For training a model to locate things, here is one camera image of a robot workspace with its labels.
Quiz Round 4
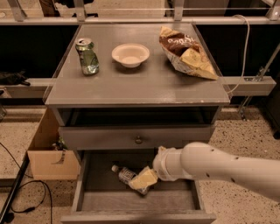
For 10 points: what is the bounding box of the black object on ledge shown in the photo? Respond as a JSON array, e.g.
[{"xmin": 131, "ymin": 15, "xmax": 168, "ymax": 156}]
[{"xmin": 0, "ymin": 71, "xmax": 31, "ymax": 86}]

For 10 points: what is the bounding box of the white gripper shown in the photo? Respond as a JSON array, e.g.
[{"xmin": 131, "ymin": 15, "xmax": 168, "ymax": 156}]
[{"xmin": 129, "ymin": 146, "xmax": 185, "ymax": 190}]

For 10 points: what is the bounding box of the metal railing frame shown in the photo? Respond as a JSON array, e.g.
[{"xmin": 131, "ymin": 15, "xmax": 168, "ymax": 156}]
[{"xmin": 0, "ymin": 0, "xmax": 280, "ymax": 25}]

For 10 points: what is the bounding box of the clear plastic water bottle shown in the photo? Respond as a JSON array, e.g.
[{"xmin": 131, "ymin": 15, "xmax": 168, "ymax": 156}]
[{"xmin": 111, "ymin": 164, "xmax": 149, "ymax": 195}]

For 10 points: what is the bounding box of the closed grey drawer with knob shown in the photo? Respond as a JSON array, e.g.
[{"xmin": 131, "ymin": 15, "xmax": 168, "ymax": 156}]
[{"xmin": 59, "ymin": 125, "xmax": 215, "ymax": 151}]

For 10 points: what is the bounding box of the cardboard box on floor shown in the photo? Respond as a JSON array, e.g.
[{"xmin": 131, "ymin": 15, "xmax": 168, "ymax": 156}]
[{"xmin": 27, "ymin": 109, "xmax": 80, "ymax": 180}]

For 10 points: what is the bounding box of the black floor cable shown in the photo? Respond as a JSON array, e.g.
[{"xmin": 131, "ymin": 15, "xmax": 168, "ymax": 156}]
[{"xmin": 0, "ymin": 142, "xmax": 53, "ymax": 224}]

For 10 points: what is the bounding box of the open grey lower drawer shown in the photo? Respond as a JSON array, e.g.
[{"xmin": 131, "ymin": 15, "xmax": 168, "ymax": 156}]
[{"xmin": 61, "ymin": 149, "xmax": 216, "ymax": 224}]

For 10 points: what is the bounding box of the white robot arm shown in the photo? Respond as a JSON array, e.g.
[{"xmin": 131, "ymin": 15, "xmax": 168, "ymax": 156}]
[{"xmin": 129, "ymin": 142, "xmax": 280, "ymax": 201}]

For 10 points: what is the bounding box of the white paper bowl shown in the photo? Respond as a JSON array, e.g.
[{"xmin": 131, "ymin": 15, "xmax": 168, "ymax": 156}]
[{"xmin": 111, "ymin": 44, "xmax": 150, "ymax": 68}]

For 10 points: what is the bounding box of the grey wooden drawer cabinet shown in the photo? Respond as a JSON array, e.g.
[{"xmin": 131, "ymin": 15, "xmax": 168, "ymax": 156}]
[{"xmin": 42, "ymin": 22, "xmax": 231, "ymax": 224}]

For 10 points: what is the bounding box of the crushed green soda can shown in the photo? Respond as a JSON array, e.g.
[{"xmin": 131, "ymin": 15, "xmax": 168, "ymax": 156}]
[{"xmin": 75, "ymin": 38, "xmax": 99, "ymax": 76}]

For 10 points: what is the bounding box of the white hanging cable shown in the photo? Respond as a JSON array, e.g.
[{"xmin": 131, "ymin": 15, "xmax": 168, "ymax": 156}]
[{"xmin": 226, "ymin": 14, "xmax": 252, "ymax": 95}]

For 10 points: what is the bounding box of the brown yellow chip bag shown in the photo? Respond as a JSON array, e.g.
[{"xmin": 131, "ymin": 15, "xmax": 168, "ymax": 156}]
[{"xmin": 159, "ymin": 26, "xmax": 218, "ymax": 80}]

